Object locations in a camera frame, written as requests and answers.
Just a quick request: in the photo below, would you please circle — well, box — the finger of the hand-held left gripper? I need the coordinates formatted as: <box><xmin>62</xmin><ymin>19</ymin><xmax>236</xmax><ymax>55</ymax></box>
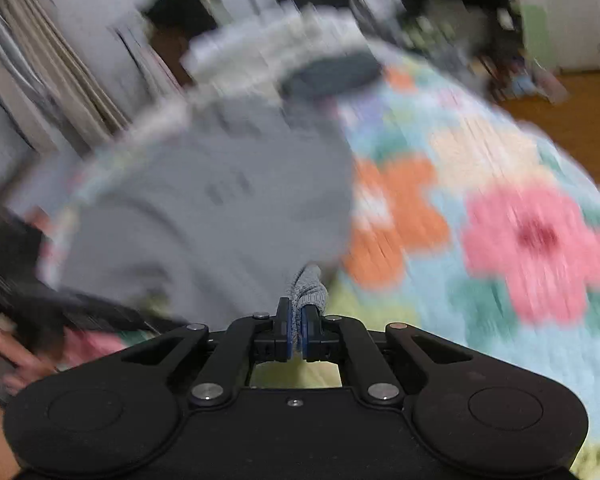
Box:
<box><xmin>55</xmin><ymin>285</ymin><xmax>188</xmax><ymax>335</ymax></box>

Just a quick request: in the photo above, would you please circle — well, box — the white striped cloth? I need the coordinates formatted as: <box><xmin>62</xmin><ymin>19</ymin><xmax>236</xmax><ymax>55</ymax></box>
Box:
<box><xmin>182</xmin><ymin>6</ymin><xmax>363</xmax><ymax>83</ymax></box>

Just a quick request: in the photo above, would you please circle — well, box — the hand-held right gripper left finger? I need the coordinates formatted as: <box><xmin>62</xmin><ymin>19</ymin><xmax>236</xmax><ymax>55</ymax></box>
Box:
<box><xmin>121</xmin><ymin>297</ymin><xmax>297</xmax><ymax>407</ymax></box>

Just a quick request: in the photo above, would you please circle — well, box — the green board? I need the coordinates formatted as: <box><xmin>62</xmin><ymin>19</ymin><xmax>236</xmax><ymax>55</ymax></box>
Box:
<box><xmin>521</xmin><ymin>4</ymin><xmax>552</xmax><ymax>70</ymax></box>

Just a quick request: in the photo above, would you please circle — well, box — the floral bedspread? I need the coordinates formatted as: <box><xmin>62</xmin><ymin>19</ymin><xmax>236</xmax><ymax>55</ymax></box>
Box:
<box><xmin>30</xmin><ymin>50</ymin><xmax>600</xmax><ymax>480</ymax></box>

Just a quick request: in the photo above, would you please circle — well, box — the grey knit garment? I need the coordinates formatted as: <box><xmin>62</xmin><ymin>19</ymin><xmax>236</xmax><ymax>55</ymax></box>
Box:
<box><xmin>55</xmin><ymin>94</ymin><xmax>357</xmax><ymax>332</ymax></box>

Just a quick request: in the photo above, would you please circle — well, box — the beige striped curtain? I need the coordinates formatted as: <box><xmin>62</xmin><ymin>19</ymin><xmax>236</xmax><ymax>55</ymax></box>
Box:
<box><xmin>0</xmin><ymin>0</ymin><xmax>133</xmax><ymax>161</ymax></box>

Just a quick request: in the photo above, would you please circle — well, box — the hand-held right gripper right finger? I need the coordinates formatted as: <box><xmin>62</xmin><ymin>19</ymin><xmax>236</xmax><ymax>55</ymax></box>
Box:
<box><xmin>301</xmin><ymin>305</ymin><xmax>474</xmax><ymax>407</ymax></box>

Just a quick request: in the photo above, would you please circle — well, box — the person's left hand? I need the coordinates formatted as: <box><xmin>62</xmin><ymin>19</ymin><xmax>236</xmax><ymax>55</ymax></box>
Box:
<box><xmin>0</xmin><ymin>317</ymin><xmax>61</xmax><ymax>397</ymax></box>

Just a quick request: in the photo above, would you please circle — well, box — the dark cloth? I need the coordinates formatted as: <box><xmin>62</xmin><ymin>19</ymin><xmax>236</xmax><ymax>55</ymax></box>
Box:
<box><xmin>279</xmin><ymin>52</ymin><xmax>382</xmax><ymax>102</ymax></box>

